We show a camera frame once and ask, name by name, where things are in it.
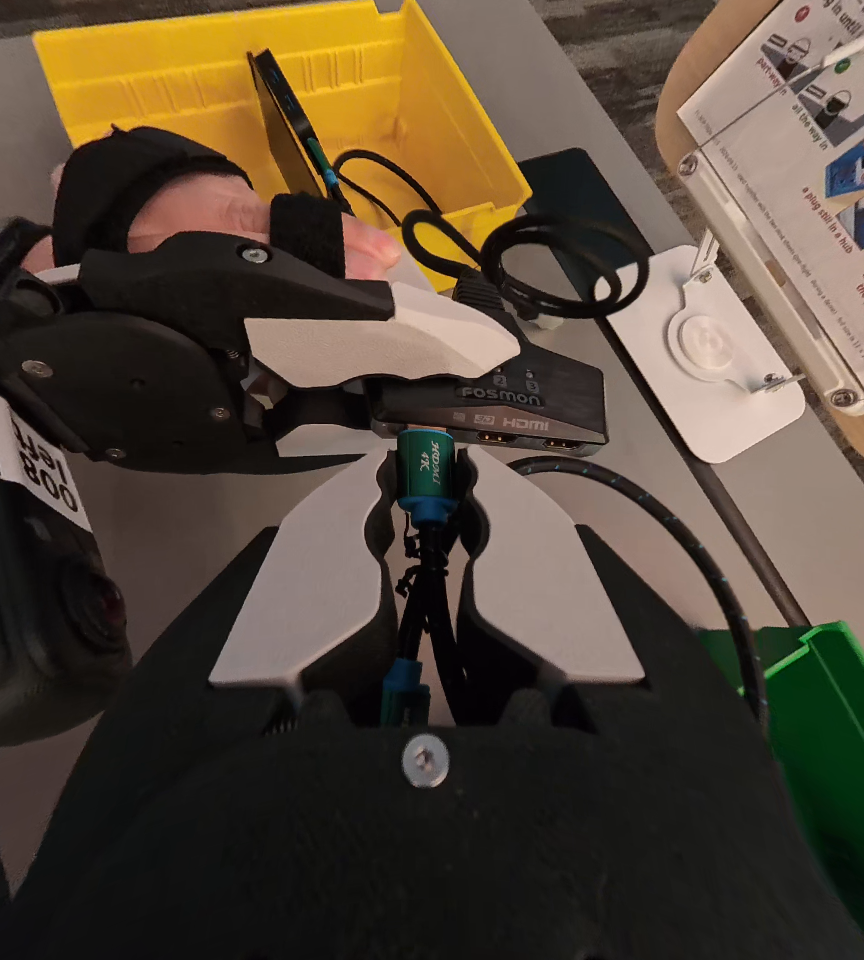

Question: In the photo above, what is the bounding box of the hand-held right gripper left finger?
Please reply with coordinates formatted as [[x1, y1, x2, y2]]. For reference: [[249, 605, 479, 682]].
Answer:
[[210, 458, 403, 691]]

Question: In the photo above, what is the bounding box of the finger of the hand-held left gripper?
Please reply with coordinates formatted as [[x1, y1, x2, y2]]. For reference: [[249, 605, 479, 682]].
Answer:
[[272, 425, 391, 460], [245, 278, 526, 385]]

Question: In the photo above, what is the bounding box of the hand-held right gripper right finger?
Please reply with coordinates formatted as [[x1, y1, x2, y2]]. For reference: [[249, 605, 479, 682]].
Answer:
[[458, 462, 646, 688]]

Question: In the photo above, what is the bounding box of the black braided cable green plug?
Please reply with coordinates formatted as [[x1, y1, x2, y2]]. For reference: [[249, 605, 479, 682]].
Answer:
[[384, 425, 772, 732]]

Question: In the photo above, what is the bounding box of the silver grey usb adapter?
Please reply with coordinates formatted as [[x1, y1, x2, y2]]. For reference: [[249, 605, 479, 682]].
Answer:
[[368, 278, 610, 457]]

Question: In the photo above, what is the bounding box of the yellow plastic bin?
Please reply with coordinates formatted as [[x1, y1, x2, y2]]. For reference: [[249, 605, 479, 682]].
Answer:
[[35, 0, 533, 295]]

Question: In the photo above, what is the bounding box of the green plastic bin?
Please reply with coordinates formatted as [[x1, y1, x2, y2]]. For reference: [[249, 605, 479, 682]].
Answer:
[[699, 620, 864, 960]]

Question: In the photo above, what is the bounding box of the person's left hand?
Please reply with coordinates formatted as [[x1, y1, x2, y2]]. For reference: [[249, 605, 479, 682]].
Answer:
[[125, 173, 403, 279]]

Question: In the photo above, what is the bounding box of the dark flat mat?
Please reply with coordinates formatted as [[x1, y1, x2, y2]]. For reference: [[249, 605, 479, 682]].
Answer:
[[518, 146, 658, 301]]

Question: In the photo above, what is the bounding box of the white stand base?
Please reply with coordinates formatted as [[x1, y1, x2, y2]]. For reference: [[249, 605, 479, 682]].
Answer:
[[594, 245, 808, 466]]

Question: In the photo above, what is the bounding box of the instruction sheet on wooden board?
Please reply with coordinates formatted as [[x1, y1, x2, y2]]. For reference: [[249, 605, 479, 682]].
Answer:
[[654, 0, 864, 481]]

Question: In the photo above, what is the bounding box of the black coiled adapter cable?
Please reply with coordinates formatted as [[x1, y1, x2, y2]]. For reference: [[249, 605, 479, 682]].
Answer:
[[399, 207, 653, 328]]

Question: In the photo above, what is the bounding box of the thin black cord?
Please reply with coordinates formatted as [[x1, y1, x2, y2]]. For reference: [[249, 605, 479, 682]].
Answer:
[[684, 455, 815, 631]]

